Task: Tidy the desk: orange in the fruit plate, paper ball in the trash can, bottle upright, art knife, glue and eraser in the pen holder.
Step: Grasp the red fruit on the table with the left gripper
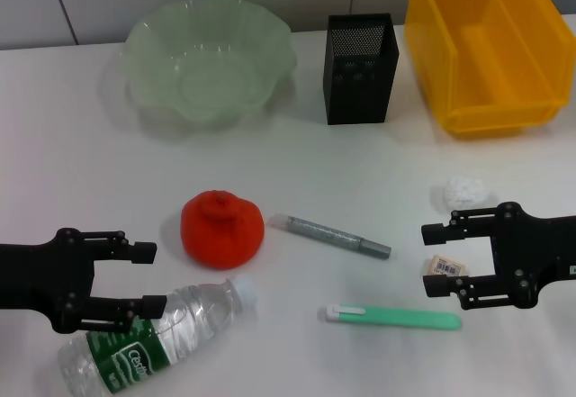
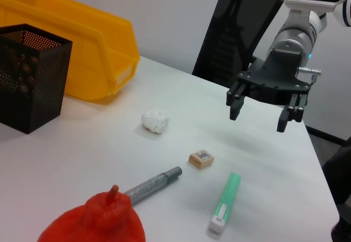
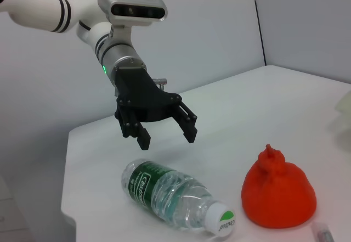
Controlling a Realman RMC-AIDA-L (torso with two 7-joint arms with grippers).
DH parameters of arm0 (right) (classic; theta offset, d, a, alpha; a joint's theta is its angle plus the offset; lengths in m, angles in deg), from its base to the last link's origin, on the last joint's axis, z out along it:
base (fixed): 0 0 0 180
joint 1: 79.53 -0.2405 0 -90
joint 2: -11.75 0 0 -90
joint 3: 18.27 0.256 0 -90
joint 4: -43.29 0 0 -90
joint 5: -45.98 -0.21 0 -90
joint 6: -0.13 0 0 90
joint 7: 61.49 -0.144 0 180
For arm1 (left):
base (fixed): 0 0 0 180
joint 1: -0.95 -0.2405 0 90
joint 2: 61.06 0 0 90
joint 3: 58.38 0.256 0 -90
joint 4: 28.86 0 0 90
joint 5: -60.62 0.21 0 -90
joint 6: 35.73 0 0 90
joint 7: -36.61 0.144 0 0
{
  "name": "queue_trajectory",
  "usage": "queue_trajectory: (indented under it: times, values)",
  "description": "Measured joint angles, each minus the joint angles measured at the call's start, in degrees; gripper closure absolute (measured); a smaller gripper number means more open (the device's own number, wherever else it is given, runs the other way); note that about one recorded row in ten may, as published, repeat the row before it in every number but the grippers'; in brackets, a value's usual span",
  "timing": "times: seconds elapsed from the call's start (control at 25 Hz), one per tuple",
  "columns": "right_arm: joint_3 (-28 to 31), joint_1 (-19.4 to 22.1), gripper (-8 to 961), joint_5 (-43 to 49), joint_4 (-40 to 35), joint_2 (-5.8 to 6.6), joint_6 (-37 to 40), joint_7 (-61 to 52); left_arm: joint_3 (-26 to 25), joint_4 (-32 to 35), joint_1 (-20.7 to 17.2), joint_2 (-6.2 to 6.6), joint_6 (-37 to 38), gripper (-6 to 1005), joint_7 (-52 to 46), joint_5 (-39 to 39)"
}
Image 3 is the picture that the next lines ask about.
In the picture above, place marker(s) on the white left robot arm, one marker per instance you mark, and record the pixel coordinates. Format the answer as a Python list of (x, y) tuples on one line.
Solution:
[(41, 8)]

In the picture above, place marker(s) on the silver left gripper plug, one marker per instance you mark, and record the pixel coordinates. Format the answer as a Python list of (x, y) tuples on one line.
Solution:
[(161, 81)]

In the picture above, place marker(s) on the clear green-label water bottle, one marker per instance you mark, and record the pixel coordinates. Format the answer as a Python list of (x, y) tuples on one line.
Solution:
[(164, 192)]

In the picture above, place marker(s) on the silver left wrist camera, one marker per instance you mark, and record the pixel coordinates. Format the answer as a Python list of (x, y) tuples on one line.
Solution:
[(137, 6)]

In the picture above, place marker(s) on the orange knitted toy fruit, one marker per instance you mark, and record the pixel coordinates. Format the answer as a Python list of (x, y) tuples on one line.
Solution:
[(277, 195)]

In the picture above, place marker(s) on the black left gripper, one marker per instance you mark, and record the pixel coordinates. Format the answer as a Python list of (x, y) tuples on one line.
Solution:
[(140, 94)]

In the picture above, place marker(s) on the translucent wavy glass fruit plate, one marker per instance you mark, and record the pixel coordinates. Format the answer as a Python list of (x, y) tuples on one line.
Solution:
[(344, 107)]

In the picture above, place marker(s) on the grey marker pen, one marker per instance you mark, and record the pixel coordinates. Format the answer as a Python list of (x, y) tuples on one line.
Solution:
[(323, 232)]

